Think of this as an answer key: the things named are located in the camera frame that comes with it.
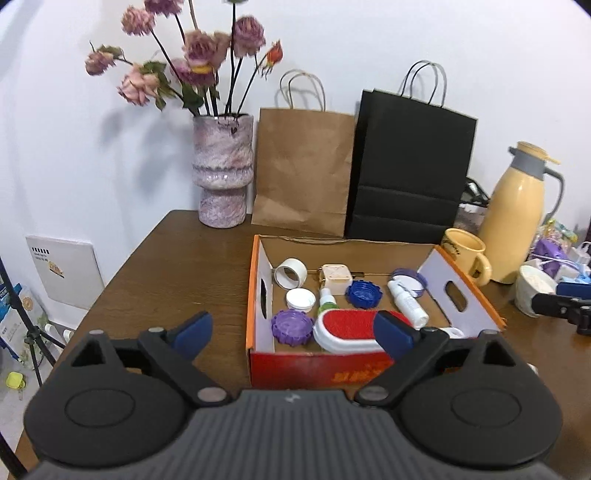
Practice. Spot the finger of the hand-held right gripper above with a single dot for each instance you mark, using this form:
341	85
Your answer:
561	307
575	289

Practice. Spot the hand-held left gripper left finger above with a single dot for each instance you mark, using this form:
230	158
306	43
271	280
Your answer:
194	333

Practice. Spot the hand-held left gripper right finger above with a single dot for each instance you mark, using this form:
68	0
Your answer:
392	334

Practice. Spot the white spray bottle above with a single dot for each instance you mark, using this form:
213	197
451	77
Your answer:
406	304

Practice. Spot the red lint brush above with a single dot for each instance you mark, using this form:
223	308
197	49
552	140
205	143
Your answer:
346	325

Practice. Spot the blue gear-shaped lid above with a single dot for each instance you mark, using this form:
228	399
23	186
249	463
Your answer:
364	293

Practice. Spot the white cube box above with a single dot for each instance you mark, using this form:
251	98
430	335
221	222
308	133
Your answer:
336	279

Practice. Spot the purple gear-shaped lid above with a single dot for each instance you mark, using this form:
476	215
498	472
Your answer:
292	326

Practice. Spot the red cardboard box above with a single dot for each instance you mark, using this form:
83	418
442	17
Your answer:
286	369

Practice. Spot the white bowl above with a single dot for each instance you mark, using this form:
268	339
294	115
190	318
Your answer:
531	286

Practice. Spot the cluttered small packets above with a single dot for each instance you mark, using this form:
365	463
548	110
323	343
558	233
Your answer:
551	249

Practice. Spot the lavender round lid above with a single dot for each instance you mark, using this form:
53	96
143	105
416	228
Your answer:
411	277

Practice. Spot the green spray bottle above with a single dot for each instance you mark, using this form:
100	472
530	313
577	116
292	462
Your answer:
327	302

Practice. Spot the yellow thermos jug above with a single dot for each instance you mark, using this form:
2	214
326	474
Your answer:
512	221

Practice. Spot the yellow mug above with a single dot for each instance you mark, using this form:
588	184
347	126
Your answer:
461	251

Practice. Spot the white tape roll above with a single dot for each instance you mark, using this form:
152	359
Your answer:
300	270

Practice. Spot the black glossy item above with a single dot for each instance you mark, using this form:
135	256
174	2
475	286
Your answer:
475	194

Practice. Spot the black paper bag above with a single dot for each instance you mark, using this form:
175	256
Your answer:
406	175

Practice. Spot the black tripod stand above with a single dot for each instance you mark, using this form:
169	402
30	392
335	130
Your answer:
30	339

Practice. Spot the purple marbled vase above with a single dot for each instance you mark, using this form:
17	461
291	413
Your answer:
221	161

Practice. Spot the blue white carton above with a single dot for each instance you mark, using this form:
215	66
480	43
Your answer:
14	318

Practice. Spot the brown paper bag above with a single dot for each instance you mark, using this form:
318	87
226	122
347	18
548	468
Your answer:
300	175

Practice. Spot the yellow earbud case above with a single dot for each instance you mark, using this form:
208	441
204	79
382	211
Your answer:
15	380

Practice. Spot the dried rose bouquet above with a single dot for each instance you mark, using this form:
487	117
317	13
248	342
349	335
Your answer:
201	46

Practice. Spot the white wall panel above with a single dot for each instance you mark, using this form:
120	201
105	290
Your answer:
64	272

